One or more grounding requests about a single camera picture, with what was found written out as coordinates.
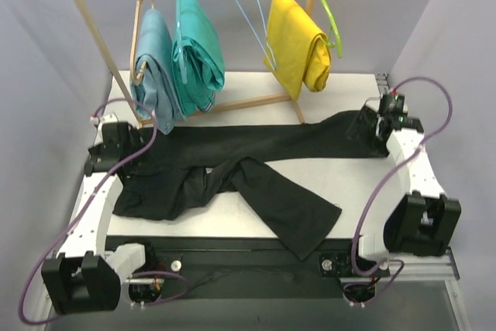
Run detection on black denim trousers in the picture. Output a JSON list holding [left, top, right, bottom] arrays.
[[114, 111, 388, 260]]

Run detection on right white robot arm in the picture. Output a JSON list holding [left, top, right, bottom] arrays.
[[343, 91, 461, 276]]

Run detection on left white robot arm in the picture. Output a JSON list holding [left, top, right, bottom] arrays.
[[41, 114, 157, 315]]

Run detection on wooden hanger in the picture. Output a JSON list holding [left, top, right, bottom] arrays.
[[129, 0, 155, 86]]

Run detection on light blue trousers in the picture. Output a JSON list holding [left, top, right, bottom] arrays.
[[131, 9, 185, 135]]

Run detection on teal plastic hanger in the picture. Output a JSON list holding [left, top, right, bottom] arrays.
[[175, 0, 188, 84]]

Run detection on yellow trousers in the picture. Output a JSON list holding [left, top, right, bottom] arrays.
[[263, 0, 332, 101]]

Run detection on teal trousers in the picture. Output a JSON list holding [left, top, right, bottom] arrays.
[[172, 0, 226, 116]]

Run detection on aluminium frame rail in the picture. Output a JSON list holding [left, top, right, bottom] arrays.
[[380, 77, 470, 330]]

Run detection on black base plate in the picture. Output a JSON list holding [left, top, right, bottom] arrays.
[[105, 236, 391, 304]]

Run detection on light blue wire hanger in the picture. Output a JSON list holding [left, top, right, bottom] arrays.
[[219, 0, 278, 72]]

